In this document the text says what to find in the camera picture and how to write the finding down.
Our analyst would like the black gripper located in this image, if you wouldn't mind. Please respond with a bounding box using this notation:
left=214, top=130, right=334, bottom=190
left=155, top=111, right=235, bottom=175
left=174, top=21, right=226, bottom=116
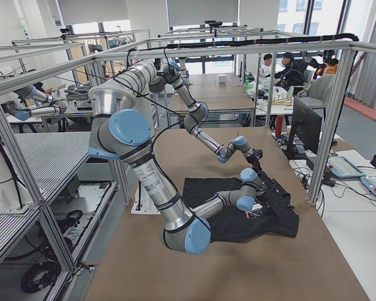
left=251, top=149, right=263, bottom=171

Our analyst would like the aluminium frame cage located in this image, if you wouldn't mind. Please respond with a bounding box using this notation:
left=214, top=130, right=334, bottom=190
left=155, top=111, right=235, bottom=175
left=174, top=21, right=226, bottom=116
left=0, top=29, right=361, bottom=283

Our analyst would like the black computer monitor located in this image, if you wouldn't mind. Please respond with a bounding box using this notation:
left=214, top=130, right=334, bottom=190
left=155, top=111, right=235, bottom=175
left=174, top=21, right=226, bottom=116
left=285, top=98, right=322, bottom=160

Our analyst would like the dark t-shirt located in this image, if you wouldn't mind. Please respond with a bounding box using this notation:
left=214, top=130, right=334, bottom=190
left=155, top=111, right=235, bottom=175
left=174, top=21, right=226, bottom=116
left=182, top=172, right=299, bottom=243

